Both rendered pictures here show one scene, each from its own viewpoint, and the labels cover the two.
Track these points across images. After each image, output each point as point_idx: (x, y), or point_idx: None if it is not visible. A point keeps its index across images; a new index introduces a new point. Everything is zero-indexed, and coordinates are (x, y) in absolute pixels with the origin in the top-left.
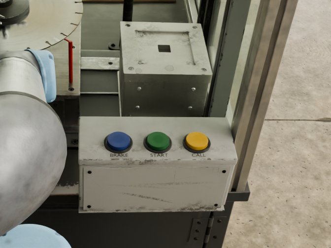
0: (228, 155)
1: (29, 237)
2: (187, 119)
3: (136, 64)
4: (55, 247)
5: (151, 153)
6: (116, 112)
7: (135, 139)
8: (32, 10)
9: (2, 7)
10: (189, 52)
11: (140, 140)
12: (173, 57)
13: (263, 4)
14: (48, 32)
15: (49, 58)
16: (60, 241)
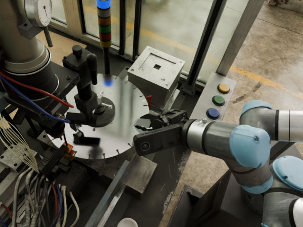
0: (234, 83)
1: (288, 167)
2: (208, 84)
3: (164, 82)
4: (294, 160)
5: (223, 106)
6: (153, 107)
7: (213, 106)
8: (110, 99)
9: (104, 110)
10: (165, 60)
11: (214, 105)
12: (165, 67)
13: (248, 15)
14: (136, 101)
15: (266, 102)
16: (290, 157)
